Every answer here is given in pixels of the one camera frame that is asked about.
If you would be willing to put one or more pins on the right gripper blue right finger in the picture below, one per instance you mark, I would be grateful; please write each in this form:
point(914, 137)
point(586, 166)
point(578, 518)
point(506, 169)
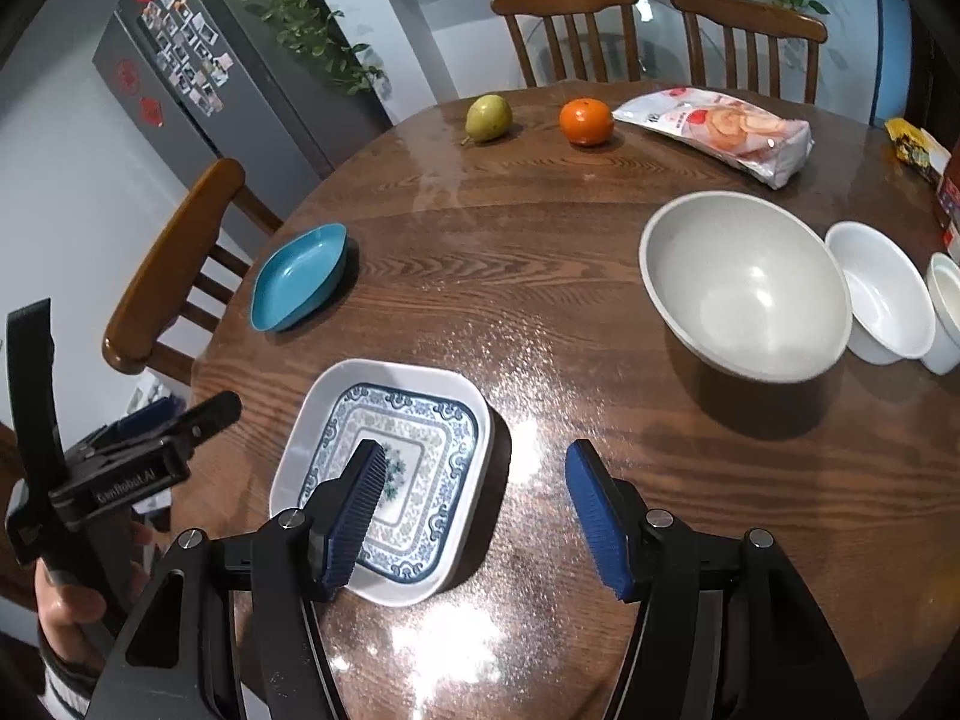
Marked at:
point(611, 513)

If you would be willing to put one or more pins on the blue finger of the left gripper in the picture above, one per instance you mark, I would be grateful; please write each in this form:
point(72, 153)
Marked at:
point(202, 422)
point(150, 417)

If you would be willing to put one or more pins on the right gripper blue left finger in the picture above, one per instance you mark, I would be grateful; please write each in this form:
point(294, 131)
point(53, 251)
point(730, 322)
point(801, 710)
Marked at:
point(342, 509)

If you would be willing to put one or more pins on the blue oval dish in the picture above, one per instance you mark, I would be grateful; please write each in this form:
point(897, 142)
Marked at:
point(298, 278)

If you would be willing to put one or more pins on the large grey-white bowl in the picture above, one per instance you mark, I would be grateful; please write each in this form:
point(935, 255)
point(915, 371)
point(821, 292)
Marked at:
point(746, 286)

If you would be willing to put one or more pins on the medium white bowl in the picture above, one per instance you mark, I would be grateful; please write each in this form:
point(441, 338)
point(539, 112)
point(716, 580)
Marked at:
point(893, 317)

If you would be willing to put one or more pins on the small white ramekin cup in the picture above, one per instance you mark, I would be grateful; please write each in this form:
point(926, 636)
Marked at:
point(944, 290)

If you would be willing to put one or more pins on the person's left hand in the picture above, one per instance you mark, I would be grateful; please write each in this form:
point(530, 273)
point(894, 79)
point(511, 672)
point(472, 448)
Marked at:
point(64, 611)

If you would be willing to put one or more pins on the wooden chair left side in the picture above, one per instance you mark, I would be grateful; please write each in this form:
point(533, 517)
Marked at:
point(159, 293)

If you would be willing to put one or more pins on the wooden chair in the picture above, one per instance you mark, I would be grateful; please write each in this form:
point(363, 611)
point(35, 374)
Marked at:
point(159, 293)
point(572, 33)
point(753, 20)

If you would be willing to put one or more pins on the grey refrigerator with magnets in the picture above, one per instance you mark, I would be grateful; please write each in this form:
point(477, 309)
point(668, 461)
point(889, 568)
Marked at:
point(203, 80)

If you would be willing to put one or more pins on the orange tangerine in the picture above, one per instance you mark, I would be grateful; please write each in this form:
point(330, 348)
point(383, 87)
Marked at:
point(586, 122)

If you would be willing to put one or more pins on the white snack bag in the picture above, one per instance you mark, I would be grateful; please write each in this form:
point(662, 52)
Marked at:
point(745, 136)

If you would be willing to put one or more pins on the green pear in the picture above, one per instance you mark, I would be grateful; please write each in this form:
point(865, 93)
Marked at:
point(488, 118)

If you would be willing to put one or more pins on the hanging green vine plant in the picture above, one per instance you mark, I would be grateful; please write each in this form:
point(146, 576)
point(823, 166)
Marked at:
point(309, 31)

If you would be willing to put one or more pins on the yellow snack packet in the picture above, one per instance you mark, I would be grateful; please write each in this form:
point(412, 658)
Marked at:
point(917, 148)

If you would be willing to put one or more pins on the wooden chair back right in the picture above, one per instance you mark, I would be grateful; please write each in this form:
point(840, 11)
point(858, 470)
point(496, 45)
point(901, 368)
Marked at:
point(753, 20)

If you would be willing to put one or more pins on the wooden chair back left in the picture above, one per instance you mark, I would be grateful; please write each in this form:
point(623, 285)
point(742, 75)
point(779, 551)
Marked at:
point(572, 33)

